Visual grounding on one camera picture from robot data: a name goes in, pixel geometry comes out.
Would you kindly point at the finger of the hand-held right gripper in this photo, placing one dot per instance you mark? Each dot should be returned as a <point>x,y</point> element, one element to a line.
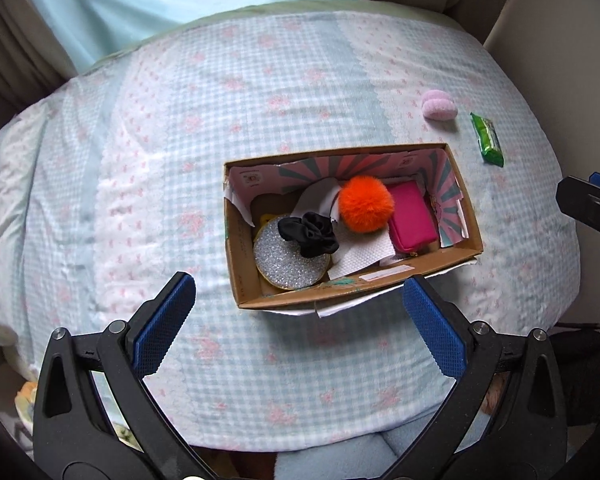
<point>590,205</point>

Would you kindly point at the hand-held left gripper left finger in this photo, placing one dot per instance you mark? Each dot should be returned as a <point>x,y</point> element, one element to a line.
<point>162,325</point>

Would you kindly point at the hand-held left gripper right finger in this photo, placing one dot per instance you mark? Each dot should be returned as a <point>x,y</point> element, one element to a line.
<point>432,327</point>

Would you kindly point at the white tissue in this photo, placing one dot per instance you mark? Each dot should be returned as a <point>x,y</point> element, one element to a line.
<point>360,255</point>

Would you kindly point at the cardboard box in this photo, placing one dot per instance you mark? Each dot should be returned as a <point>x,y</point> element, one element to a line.
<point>240,255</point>

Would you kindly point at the pink pouch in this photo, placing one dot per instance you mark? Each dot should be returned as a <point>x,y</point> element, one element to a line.
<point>412,220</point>

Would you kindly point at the green tissue packet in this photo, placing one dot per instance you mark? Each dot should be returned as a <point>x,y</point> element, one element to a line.
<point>487,140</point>

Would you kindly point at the silver glitter round mirror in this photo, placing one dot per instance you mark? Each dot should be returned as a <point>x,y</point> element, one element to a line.
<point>280,265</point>

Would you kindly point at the orange pompom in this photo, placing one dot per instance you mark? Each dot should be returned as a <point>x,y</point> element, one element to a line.
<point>367,205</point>

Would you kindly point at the black scrunchie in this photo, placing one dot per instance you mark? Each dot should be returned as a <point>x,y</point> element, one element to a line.
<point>312,235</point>

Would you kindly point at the pink fluffy pad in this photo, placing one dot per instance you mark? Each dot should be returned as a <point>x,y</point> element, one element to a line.
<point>440,106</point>

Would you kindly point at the patterned cloth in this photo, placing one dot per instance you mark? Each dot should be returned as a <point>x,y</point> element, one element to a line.
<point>24,400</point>

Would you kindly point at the person's blue clothing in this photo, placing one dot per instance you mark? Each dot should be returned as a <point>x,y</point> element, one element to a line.
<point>330,460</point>

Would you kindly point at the green bed sheet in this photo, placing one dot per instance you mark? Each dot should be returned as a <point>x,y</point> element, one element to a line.
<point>405,7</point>

